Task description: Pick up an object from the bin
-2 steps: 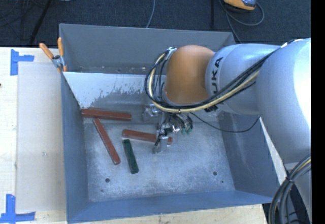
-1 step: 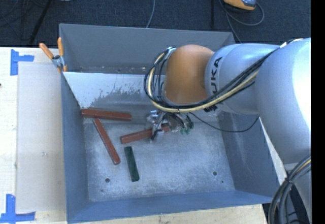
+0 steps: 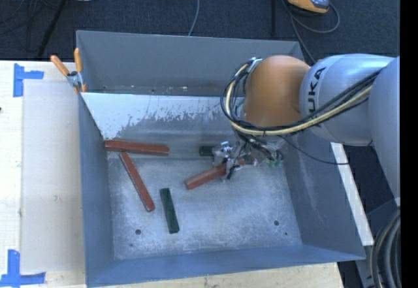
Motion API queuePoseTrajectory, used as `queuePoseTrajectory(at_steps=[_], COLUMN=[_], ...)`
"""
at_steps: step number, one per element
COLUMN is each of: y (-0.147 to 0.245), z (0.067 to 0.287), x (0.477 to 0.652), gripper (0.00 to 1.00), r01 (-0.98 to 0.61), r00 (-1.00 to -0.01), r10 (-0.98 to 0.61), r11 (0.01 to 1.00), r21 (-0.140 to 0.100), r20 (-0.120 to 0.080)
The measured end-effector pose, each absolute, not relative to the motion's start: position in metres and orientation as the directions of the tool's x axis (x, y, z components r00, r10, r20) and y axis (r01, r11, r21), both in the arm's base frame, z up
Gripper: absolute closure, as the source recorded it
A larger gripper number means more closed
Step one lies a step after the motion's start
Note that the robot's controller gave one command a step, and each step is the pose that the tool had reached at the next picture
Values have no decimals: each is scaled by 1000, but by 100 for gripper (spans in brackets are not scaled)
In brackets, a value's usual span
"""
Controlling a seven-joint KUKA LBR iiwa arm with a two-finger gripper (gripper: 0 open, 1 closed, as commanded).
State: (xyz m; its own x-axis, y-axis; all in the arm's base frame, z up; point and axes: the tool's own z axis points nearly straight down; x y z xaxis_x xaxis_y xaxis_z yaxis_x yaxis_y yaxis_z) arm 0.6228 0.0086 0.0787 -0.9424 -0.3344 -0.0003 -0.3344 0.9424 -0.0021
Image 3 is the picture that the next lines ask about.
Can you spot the red-brown block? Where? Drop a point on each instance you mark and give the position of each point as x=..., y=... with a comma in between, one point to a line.
x=137, y=182
x=137, y=147
x=203, y=178

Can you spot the grey metal bin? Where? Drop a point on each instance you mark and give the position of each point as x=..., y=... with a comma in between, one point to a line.
x=209, y=215

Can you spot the dark green flat block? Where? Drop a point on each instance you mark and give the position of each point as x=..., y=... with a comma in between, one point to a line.
x=205, y=150
x=170, y=211

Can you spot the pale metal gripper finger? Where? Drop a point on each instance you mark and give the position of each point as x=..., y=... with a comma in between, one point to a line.
x=230, y=170
x=219, y=151

